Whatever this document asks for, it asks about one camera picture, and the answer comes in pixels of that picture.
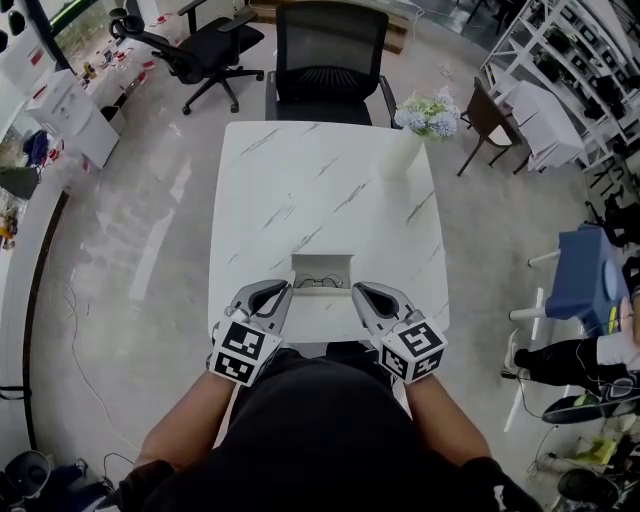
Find black mesh office chair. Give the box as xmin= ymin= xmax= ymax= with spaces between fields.
xmin=264 ymin=2 xmax=401 ymax=129

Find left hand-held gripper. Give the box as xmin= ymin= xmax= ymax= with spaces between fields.
xmin=206 ymin=278 xmax=295 ymax=389

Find white shelving rack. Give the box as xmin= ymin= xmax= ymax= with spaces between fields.
xmin=479 ymin=0 xmax=640 ymax=171

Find white floor cable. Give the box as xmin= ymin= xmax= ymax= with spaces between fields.
xmin=49 ymin=279 xmax=144 ymax=451

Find blue cloth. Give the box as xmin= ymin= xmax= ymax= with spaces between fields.
xmin=22 ymin=128 xmax=52 ymax=167

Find thin metal wire-frame eyeglasses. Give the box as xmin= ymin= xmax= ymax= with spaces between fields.
xmin=293 ymin=273 xmax=345 ymax=290

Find black office chair with headrest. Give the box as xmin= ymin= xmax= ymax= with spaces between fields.
xmin=108 ymin=0 xmax=266 ymax=116

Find black folded bag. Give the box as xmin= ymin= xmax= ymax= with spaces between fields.
xmin=0 ymin=165 xmax=41 ymax=201

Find black round base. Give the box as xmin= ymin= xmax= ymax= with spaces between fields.
xmin=541 ymin=382 xmax=640 ymax=426

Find white water dispenser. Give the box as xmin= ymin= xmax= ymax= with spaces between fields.
xmin=25 ymin=68 xmax=121 ymax=170

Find white vase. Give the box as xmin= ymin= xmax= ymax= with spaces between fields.
xmin=377 ymin=128 xmax=426 ymax=182

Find grey round bin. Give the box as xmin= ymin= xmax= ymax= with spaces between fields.
xmin=3 ymin=449 xmax=52 ymax=501

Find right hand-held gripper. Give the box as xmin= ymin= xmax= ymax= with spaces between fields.
xmin=350 ymin=281 xmax=448 ymax=386

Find group of black hanging shells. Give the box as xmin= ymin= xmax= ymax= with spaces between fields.
xmin=0 ymin=0 xmax=27 ymax=51

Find brown chair with cushion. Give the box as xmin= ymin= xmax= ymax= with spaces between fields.
xmin=456 ymin=76 xmax=532 ymax=177

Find pale blue flower bouquet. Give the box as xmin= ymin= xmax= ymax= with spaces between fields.
xmin=393 ymin=87 xmax=462 ymax=142

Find white cloth-covered table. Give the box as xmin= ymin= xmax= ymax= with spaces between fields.
xmin=494 ymin=79 xmax=586 ymax=174

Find person's right forearm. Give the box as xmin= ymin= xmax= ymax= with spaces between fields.
xmin=404 ymin=373 xmax=492 ymax=469

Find clear water dispenser bottle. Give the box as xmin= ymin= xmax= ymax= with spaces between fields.
xmin=0 ymin=29 xmax=56 ymax=96

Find person's left forearm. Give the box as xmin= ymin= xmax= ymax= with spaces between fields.
xmin=134 ymin=372 xmax=241 ymax=471

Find blue cloth-covered table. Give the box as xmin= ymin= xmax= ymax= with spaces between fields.
xmin=508 ymin=222 xmax=634 ymax=336

